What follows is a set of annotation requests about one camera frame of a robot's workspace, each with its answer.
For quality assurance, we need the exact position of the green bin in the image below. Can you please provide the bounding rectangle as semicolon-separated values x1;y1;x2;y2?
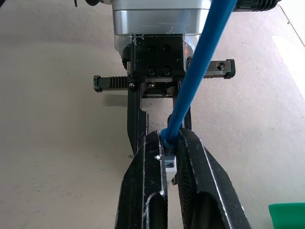
268;202;305;229

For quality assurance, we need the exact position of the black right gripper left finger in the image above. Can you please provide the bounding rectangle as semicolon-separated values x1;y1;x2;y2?
114;130;169;229

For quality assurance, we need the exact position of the blue cable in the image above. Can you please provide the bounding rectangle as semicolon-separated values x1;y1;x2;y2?
160;0;239;147

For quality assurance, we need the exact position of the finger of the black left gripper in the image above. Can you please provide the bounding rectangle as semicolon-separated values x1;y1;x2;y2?
127;82;150;155
166;104;193;135

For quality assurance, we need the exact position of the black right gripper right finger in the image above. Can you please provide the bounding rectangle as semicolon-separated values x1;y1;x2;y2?
175;127;252;229

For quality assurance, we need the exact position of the white coupler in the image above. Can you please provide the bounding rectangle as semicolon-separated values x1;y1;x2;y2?
163;142;177;185

